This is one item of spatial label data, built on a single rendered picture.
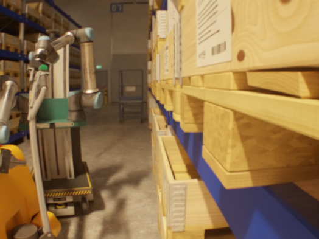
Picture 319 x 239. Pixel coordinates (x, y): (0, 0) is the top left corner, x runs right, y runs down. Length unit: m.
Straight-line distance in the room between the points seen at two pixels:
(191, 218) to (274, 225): 0.71
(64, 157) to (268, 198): 2.52
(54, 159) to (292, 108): 2.65
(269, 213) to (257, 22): 0.23
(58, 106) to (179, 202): 1.85
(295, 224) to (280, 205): 0.04
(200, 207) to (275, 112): 0.82
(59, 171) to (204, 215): 2.02
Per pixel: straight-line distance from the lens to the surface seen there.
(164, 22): 1.93
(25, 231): 1.70
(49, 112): 2.57
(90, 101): 2.32
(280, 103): 0.19
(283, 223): 0.31
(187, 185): 0.94
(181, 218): 1.00
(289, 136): 0.34
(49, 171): 2.75
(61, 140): 2.70
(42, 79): 1.37
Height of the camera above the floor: 1.31
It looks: 8 degrees down
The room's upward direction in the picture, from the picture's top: straight up
